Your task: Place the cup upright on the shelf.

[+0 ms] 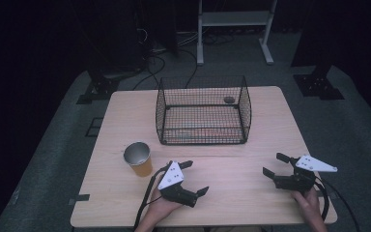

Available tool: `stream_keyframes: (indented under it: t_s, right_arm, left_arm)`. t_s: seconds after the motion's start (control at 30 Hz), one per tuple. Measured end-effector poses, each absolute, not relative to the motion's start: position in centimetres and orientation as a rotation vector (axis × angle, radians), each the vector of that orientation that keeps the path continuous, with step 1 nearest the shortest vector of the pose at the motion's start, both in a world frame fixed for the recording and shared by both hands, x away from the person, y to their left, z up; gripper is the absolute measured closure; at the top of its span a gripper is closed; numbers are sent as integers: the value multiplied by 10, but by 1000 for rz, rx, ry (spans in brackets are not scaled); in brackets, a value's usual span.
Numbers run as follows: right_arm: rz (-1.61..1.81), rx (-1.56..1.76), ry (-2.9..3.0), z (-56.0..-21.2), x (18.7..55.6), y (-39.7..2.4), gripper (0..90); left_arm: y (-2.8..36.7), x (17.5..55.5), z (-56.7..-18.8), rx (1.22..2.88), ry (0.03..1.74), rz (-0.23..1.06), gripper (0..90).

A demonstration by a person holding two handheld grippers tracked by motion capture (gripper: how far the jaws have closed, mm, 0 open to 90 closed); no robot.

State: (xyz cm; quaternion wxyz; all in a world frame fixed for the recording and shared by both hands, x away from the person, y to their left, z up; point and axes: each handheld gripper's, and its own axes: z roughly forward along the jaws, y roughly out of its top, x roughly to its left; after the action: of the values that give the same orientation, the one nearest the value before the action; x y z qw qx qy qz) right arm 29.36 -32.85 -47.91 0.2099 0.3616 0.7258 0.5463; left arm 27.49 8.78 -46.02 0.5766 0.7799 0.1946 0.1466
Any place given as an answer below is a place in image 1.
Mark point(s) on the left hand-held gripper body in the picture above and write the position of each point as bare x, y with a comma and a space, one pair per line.
171, 175

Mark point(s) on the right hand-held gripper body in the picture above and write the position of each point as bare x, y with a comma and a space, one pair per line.
298, 182

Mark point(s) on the orange cup with silver inside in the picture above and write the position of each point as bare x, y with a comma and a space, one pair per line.
140, 162

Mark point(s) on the person's right hand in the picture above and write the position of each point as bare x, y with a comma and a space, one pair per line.
310, 204

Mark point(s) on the person's left hand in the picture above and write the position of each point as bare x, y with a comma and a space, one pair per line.
161, 206

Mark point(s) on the small dark round object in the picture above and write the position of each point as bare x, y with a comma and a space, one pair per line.
229, 100

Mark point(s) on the black stand base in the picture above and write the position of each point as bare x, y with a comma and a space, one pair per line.
319, 85
98, 90

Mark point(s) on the black tape strip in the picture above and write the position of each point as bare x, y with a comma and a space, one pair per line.
79, 198

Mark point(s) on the white metal stand frame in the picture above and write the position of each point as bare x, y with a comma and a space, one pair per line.
235, 17

